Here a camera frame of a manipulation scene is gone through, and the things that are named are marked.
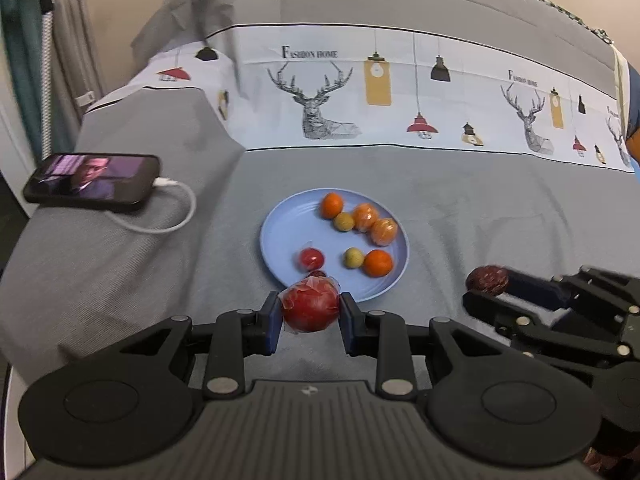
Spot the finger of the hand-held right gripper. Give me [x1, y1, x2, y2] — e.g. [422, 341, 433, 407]
[501, 265, 640, 314]
[462, 292, 634, 367]

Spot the black smartphone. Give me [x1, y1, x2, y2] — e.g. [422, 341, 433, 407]
[22, 152, 162, 212]

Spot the white charging cable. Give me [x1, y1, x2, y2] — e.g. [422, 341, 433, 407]
[102, 176, 197, 235]

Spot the grey white printed bed sheet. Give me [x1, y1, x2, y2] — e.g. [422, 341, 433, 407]
[131, 0, 637, 174]

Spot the blue pillow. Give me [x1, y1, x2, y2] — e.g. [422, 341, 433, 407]
[622, 60, 640, 136]

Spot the orange pillow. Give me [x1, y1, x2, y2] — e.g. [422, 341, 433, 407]
[625, 122, 640, 166]

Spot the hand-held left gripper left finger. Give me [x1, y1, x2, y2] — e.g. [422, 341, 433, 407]
[117, 290, 285, 399]

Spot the blue round plate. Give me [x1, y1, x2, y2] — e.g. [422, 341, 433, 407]
[259, 188, 411, 302]

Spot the grey blanket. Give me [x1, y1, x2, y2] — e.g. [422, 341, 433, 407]
[0, 85, 640, 466]

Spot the small plastic-wrapped red fruit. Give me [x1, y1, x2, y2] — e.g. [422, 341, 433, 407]
[295, 241, 326, 272]

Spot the grey crumpled cloth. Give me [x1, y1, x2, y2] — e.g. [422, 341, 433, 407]
[131, 0, 242, 64]

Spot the small orange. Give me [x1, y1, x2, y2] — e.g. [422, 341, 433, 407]
[362, 249, 395, 278]
[320, 192, 345, 220]
[370, 217, 400, 247]
[352, 202, 380, 233]

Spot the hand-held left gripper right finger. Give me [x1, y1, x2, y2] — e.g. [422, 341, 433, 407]
[339, 292, 506, 400]

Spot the teal grey curtain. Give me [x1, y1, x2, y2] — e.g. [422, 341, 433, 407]
[0, 0, 103, 161]

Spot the plastic-wrapped red apple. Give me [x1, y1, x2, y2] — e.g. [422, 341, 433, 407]
[279, 275, 344, 335]

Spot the black white pole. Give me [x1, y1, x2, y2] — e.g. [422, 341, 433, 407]
[36, 0, 56, 158]

